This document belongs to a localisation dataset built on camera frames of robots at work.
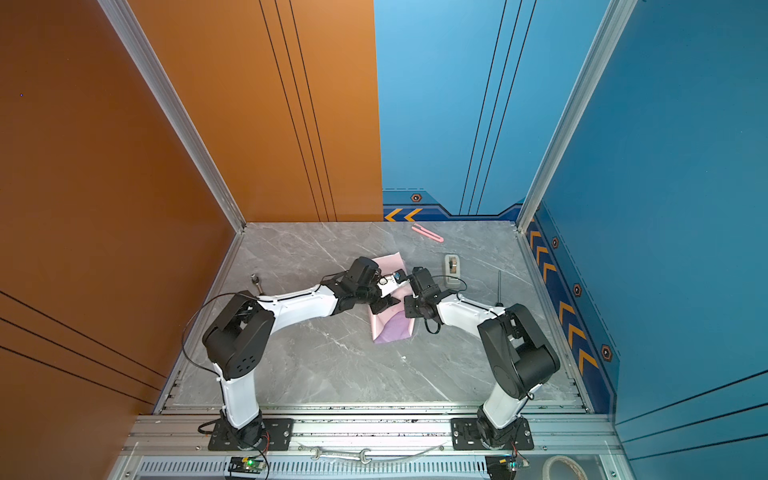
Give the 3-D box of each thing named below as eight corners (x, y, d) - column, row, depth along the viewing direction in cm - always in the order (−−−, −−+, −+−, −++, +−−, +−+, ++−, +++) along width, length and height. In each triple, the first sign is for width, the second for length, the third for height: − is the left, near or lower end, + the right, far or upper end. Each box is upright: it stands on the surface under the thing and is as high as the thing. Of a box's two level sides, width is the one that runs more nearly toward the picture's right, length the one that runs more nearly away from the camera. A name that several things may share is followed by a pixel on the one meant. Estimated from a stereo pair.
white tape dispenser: (446, 285, 104) (448, 277, 100) (443, 263, 110) (444, 254, 106) (460, 285, 104) (463, 277, 100) (456, 262, 110) (459, 254, 106)
